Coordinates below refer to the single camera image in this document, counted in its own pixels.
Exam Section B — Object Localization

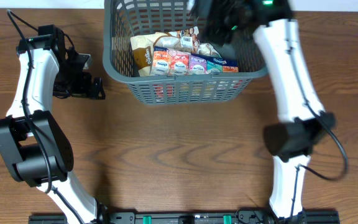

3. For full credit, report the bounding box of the PanTree snack bag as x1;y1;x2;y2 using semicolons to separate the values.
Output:
130;26;200;77
197;43;221;58

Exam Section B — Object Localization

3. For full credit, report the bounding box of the orange spaghetti packet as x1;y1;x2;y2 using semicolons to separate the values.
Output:
150;79;244;97

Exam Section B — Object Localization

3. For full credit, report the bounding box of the Kleenex tissue multipack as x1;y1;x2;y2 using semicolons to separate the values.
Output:
150;47;239;76

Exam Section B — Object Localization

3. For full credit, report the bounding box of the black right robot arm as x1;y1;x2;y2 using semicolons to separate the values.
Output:
188;1;335;223

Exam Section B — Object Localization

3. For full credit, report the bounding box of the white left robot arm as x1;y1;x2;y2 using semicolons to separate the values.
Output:
0;34;110;223

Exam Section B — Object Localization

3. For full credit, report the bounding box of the grey plastic lattice basket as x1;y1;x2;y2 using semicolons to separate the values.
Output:
103;0;267;105

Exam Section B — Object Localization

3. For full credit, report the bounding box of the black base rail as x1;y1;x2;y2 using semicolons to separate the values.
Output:
28;210;341;224

